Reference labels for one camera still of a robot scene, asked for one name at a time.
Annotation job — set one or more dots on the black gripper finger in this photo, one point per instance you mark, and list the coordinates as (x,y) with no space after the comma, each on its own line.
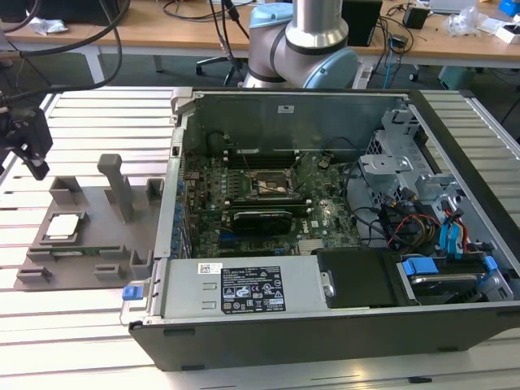
(37,168)

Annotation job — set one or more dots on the silver CPU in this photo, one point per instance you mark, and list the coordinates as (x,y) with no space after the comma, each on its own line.
(63,226)

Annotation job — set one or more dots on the thin metal locking lever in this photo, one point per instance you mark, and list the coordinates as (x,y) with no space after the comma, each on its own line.
(244,159)
(301,161)

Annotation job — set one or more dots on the CPU socket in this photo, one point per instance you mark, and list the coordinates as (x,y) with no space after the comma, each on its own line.
(268,187)

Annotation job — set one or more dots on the grey parts rack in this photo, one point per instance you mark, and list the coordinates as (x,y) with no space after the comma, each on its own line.
(101,231)

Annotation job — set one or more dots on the green RAM stick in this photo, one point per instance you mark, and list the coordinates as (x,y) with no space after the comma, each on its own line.
(77,252)

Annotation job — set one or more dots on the crumpled white paper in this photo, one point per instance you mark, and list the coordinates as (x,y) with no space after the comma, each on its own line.
(48,26)

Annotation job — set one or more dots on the large black box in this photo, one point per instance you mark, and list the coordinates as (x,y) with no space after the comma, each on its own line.
(81,10)

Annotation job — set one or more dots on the grey case latch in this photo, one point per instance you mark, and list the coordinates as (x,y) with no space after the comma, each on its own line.
(180,97)

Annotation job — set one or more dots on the blue case latch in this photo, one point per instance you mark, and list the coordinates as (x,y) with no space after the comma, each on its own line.
(132,293)

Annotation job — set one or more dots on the light wooden desk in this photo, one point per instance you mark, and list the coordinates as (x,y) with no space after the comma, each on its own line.
(162,34)

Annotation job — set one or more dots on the silver power supply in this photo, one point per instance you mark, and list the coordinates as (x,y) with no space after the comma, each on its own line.
(183,292)

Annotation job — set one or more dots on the black office chair base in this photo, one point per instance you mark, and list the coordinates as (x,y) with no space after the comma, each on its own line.
(211,61)

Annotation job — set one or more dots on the black RAM slot row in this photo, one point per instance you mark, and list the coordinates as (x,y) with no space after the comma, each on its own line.
(260,161)
(268,203)

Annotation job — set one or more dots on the black graphics card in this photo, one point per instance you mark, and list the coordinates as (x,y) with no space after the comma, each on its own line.
(262,223)

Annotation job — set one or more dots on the silver chipset heatsink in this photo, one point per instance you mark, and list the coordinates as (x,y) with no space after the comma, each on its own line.
(312,247)

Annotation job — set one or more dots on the round coin battery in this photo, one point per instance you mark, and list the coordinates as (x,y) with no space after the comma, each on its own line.
(323,163)

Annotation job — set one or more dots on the green motherboard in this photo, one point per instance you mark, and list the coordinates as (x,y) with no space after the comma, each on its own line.
(329,211)

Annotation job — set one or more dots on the black open PC case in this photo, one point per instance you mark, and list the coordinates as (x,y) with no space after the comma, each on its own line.
(325,345)

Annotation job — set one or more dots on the white power strip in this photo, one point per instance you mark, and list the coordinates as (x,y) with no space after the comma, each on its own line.
(365,77)

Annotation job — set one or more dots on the black plastic shroud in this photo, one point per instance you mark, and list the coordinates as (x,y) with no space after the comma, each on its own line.
(357,280)

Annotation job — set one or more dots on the silver metal drive cage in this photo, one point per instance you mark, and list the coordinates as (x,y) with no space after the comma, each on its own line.
(384,167)

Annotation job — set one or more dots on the black tower box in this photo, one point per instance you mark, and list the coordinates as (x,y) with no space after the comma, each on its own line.
(361,22)

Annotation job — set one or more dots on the black power adapter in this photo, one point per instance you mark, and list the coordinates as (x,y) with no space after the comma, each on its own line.
(398,42)

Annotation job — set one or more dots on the hard disk in blue carrier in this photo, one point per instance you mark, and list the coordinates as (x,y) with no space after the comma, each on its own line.
(420,267)

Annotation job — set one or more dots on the small black box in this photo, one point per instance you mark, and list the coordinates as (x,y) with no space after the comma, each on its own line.
(415,17)

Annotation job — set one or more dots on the teal box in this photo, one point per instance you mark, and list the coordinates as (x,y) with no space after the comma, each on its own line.
(453,77)

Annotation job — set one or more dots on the grey laptop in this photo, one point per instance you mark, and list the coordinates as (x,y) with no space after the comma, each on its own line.
(451,5)

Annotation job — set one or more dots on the clear plastic bag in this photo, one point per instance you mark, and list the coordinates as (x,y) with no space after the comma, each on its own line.
(463,22)

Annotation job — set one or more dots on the white cardboard box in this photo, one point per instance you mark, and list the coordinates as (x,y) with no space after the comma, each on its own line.
(508,34)

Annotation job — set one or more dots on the blue box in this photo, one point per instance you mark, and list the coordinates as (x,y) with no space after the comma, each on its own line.
(510,7)

